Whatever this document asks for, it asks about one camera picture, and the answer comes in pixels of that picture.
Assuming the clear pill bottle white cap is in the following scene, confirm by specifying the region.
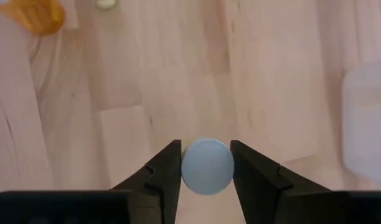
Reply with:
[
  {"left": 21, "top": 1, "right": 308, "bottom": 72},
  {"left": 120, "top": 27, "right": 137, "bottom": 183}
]
[
  {"left": 95, "top": 0, "right": 119, "bottom": 10},
  {"left": 180, "top": 138, "right": 235, "bottom": 196}
]

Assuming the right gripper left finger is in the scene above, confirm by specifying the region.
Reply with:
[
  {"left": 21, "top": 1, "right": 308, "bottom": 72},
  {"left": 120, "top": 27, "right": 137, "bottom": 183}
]
[{"left": 111, "top": 139, "right": 182, "bottom": 224}]

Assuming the clear plastic bin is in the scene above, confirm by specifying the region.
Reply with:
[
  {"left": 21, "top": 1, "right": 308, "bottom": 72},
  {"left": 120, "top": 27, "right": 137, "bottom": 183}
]
[{"left": 341, "top": 55, "right": 381, "bottom": 184}]

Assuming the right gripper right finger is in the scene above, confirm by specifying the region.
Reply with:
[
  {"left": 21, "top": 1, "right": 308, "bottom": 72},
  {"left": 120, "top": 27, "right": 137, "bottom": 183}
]
[{"left": 230, "top": 139, "right": 331, "bottom": 224}]

